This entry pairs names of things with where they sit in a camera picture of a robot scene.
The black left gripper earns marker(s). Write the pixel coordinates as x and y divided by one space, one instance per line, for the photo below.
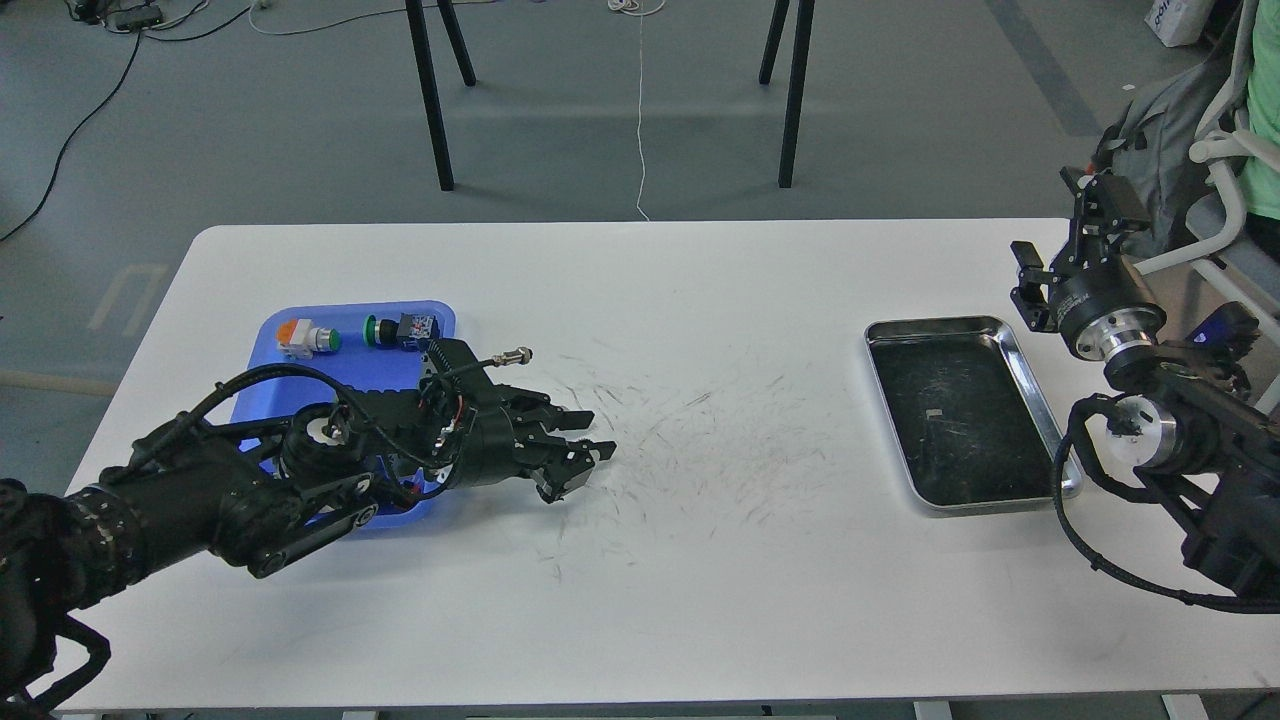
474 418

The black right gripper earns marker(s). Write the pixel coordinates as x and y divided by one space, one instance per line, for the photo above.
1105 309

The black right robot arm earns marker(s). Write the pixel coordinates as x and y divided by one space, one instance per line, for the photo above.
1176 431

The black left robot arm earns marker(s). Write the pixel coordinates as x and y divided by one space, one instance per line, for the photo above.
274 464

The grey backpack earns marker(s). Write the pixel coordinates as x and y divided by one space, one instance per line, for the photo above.
1148 146

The white chair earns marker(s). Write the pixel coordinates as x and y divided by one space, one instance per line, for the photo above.
1224 254

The person in green shirt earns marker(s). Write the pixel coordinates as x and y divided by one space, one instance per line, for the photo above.
1260 183

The metal tray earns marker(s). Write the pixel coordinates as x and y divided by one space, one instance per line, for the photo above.
970 423

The white cardboard box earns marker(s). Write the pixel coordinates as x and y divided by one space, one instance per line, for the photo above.
1178 23

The orange white push button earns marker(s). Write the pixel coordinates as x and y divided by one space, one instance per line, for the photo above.
302 338

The black right table leg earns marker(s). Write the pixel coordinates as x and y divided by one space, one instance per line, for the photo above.
799 61

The black table leg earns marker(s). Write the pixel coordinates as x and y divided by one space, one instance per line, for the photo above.
425 70
799 61

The black left table leg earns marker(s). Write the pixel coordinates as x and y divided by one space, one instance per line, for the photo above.
425 70

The green push button switch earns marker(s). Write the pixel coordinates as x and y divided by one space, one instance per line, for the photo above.
410 332

